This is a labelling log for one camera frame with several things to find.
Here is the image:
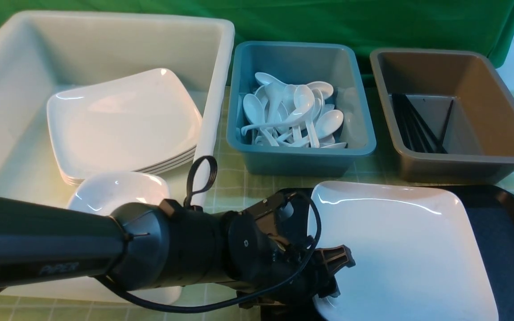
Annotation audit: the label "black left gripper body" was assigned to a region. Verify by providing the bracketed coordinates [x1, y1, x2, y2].
[226, 191, 356, 309]

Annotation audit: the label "large white rice plate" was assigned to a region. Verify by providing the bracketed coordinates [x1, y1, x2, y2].
[311, 181, 499, 321]

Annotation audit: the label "white soup spoon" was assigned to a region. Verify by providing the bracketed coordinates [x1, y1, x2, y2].
[240, 107, 312, 136]

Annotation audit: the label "white bowl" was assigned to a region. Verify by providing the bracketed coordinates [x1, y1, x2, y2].
[67, 171, 170, 216]

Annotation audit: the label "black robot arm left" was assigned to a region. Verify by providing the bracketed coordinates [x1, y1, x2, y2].
[0, 189, 355, 314]

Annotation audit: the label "top stacked white plate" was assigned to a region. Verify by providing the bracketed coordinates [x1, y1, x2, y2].
[46, 68, 203, 185]

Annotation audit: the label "pile of white spoons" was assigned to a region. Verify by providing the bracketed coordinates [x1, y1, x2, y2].
[237, 72, 348, 149]

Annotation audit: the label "blue plastic bin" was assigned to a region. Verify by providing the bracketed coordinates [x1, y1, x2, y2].
[226, 41, 377, 177]

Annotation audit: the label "black chopsticks in bin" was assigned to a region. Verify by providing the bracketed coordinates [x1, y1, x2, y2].
[391, 93, 455, 154]

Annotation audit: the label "black serving tray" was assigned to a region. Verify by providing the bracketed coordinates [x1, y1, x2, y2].
[260, 185, 514, 321]

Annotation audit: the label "grey plastic bin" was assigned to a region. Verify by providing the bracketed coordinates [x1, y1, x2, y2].
[369, 48, 514, 184]

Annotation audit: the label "green backdrop cloth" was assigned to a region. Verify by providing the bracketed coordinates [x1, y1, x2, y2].
[0, 0, 514, 78]

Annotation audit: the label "large white plastic tub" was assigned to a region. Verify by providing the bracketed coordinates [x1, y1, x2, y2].
[0, 11, 235, 301]

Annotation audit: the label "black camera cable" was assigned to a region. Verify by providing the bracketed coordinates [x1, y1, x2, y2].
[0, 155, 322, 321]

